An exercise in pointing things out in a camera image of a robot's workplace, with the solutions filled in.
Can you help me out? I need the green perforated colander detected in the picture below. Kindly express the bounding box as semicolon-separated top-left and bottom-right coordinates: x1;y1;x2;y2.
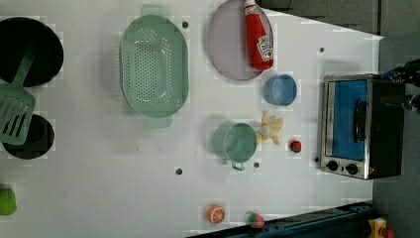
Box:
119;4;189;128

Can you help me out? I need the green slotted spatula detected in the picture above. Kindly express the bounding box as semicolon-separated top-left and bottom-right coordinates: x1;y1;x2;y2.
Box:
0;49;36;145

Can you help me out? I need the green mug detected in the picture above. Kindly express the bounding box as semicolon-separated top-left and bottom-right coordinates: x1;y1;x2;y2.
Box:
212;121;258;172

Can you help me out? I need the red ketchup bottle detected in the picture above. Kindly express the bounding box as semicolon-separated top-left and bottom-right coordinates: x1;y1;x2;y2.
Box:
244;0;273;70

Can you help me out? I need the grey round plate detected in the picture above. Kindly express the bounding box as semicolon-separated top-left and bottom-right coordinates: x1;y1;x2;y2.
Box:
207;0;274;80

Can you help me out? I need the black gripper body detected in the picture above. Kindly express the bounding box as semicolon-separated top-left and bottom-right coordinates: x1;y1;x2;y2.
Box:
380;59;420;112

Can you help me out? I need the orange slice toy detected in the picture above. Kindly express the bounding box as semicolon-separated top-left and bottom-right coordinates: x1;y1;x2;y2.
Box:
206;205;225;224

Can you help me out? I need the red toy strawberry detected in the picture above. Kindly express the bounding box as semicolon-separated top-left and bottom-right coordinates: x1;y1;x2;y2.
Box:
289;140;301;153

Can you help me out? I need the black silver toaster oven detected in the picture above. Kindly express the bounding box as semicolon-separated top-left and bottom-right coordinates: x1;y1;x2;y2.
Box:
320;74;405;179

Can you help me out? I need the peeled plush banana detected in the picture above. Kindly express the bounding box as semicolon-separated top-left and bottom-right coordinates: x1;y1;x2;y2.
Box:
257;110;283;145

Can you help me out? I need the red green toy fruit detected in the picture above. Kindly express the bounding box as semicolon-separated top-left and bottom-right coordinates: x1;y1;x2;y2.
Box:
248;212;264;229

